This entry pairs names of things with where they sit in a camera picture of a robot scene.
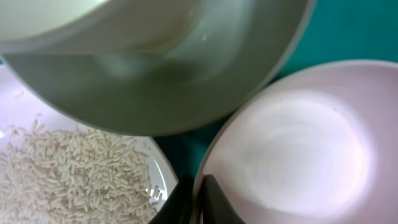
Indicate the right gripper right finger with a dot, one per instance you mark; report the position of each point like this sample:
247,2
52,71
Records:
215,207

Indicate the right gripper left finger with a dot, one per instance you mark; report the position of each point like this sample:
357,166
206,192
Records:
178,207

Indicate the small pink bowl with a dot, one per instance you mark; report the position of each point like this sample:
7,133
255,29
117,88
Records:
318,146

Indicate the grey bowl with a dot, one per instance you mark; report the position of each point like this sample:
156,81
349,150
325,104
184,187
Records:
235,49

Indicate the white paper cup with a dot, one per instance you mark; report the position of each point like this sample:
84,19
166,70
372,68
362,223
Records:
75,27

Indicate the rice pile on plate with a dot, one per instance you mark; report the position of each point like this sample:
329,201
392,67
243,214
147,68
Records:
75,177

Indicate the large pink plate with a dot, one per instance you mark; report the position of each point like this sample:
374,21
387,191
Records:
20,108

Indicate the teal serving tray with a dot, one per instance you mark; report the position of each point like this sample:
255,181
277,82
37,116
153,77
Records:
338,30

